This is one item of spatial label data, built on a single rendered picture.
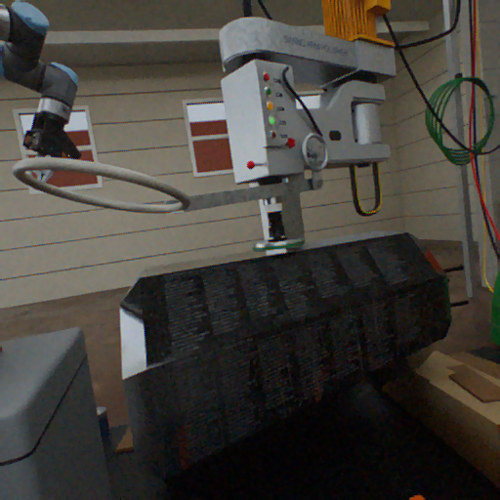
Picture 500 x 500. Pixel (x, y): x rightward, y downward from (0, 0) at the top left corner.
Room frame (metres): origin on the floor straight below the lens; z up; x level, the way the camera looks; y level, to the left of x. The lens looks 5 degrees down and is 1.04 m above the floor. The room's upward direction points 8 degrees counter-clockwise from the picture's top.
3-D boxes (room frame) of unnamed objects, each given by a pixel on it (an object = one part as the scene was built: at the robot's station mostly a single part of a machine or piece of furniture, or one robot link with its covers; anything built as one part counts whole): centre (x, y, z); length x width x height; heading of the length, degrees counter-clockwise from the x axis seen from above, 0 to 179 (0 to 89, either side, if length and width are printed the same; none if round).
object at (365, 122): (2.04, -0.62, 1.39); 0.19 x 0.19 x 0.20
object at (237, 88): (1.67, -0.17, 1.36); 0.36 x 0.22 x 0.45; 129
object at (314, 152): (1.61, -0.27, 1.24); 0.15 x 0.10 x 0.15; 129
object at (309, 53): (1.84, -0.38, 1.66); 0.96 x 0.25 x 0.17; 129
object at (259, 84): (1.49, -0.12, 1.41); 0.08 x 0.03 x 0.28; 129
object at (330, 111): (1.86, -0.42, 1.35); 0.74 x 0.23 x 0.49; 129
